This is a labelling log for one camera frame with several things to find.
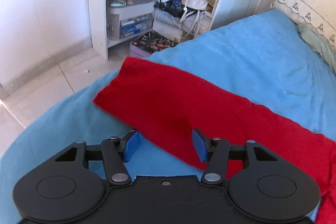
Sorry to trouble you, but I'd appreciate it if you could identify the red knit sweater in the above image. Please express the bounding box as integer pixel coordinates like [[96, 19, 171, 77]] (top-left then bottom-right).
[[94, 57, 335, 223]]

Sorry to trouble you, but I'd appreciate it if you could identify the blue bed sheet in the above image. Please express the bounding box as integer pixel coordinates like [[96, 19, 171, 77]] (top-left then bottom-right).
[[1, 9, 335, 223]]

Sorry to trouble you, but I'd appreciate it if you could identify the floral storage box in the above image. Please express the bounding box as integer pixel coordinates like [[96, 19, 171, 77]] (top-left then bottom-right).
[[129, 31, 179, 58]]

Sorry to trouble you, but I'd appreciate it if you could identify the clear plastic drawer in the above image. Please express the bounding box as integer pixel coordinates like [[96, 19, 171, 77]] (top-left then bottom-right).
[[120, 13, 153, 39]]

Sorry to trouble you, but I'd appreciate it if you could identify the green pillow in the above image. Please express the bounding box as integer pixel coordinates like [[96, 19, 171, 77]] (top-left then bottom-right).
[[297, 23, 336, 73]]

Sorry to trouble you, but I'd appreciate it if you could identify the beige handbag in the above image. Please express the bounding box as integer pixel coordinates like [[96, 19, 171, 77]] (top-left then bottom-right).
[[179, 0, 219, 39]]

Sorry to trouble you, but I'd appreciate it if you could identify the cream quilted headboard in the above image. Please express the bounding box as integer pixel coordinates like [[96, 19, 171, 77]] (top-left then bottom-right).
[[270, 0, 336, 48]]

